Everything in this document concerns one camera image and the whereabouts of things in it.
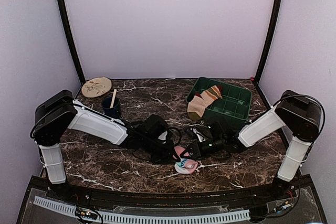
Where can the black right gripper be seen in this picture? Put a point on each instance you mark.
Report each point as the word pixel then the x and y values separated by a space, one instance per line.
pixel 195 147

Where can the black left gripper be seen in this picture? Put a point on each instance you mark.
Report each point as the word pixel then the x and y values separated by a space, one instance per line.
pixel 168 158

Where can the pink patterned sock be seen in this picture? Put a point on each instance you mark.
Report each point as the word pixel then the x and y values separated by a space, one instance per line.
pixel 186 166

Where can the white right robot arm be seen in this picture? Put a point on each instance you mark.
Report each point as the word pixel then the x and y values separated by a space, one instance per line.
pixel 302 115

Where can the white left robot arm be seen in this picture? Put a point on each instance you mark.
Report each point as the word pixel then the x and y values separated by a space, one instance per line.
pixel 62 112

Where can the beige striped sock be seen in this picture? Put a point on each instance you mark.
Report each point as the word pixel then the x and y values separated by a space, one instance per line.
pixel 197 106

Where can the dark blue mug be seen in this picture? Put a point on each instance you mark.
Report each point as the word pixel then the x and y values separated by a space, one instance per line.
pixel 112 111

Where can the green compartment tray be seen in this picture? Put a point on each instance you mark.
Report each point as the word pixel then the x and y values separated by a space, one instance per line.
pixel 234 105

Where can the wooden stick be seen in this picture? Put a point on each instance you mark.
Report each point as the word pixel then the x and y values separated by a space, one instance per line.
pixel 113 98

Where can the beige embroidered round coaster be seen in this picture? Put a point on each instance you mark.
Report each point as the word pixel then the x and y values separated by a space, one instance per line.
pixel 96 87

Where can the black front rail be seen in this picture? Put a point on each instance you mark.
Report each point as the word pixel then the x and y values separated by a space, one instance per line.
pixel 107 198

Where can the white slotted cable duct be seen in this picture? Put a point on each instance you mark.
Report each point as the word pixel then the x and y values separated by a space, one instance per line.
pixel 86 215

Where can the left black frame post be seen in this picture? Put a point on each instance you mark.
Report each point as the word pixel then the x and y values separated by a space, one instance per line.
pixel 70 40

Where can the black frame post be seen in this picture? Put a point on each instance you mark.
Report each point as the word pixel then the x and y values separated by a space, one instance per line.
pixel 70 40
pixel 268 41

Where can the right black frame post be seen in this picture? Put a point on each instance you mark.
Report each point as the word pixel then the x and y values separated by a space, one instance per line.
pixel 268 41

